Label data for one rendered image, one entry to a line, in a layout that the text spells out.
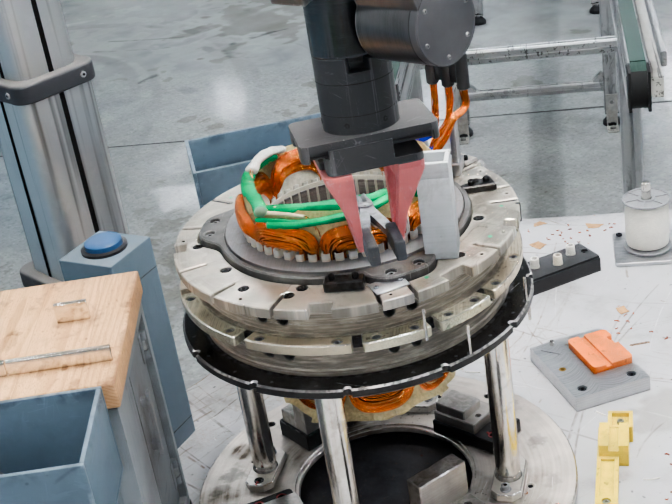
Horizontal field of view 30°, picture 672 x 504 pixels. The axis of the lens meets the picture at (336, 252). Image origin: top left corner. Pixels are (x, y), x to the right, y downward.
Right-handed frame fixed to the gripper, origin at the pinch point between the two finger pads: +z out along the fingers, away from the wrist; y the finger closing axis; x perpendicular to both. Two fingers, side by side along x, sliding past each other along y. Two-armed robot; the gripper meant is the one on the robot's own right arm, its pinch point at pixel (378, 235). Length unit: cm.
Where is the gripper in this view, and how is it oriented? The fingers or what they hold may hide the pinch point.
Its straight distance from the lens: 95.6
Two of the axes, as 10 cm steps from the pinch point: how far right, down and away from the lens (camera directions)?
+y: 9.7, -2.1, 1.0
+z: 1.5, 9.1, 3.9
